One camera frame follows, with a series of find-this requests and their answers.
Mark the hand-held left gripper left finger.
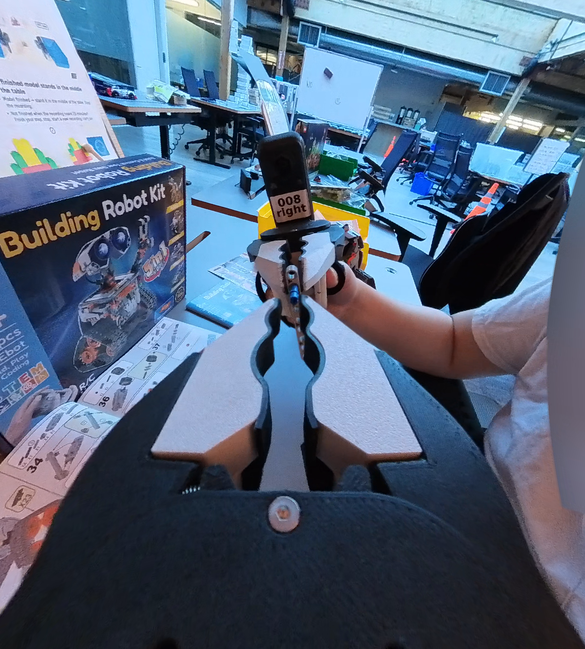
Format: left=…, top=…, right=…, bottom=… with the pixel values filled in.
left=151, top=298, right=281, bottom=490

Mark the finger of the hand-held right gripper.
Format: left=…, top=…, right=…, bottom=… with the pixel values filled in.
left=252, top=239, right=295, bottom=317
left=296, top=234, right=341, bottom=310

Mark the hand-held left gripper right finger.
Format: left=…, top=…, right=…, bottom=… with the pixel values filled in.
left=300, top=298, right=423, bottom=491

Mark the grey perforated building beam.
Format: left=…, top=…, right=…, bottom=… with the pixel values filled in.
left=283, top=264, right=307, bottom=360

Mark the person's right forearm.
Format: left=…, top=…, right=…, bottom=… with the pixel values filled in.
left=353, top=281, right=508, bottom=380

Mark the wooden top desk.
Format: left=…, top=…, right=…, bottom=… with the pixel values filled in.
left=99, top=94, right=202, bottom=159

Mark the person's right hand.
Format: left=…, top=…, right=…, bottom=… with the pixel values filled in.
left=323, top=261, right=374, bottom=322

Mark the colour printed leaflet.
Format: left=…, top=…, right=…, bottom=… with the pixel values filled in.
left=208, top=253, right=259, bottom=296

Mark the dark printed toy box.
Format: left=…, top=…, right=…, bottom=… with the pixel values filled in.
left=296, top=119, right=330, bottom=170

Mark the green plastic bin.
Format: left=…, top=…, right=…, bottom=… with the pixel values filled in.
left=318, top=152, right=360, bottom=182

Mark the yellow plastic parts bin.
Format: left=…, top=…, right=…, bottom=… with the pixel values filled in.
left=257, top=199, right=371, bottom=269

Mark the blue cover booklet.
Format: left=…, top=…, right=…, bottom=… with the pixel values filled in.
left=186, top=281, right=264, bottom=329

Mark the open white instruction booklet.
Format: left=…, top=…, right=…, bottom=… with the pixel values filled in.
left=0, top=318, right=222, bottom=640

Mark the large white whiteboard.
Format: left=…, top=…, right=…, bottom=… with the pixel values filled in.
left=295, top=47, right=384, bottom=134

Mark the orange traffic cone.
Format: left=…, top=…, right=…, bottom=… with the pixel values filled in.
left=452, top=183, right=501, bottom=234

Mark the black draped office chair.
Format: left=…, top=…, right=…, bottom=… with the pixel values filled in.
left=418, top=171, right=572, bottom=316

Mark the dark blue toy kit box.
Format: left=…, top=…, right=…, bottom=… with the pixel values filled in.
left=0, top=153, right=188, bottom=454

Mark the small whiteboard easel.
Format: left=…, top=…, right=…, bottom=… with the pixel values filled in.
left=523, top=137, right=571, bottom=175

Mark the white instruction poster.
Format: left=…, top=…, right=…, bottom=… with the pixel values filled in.
left=0, top=0, right=123, bottom=183

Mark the wooden post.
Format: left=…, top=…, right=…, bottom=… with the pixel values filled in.
left=218, top=0, right=236, bottom=100

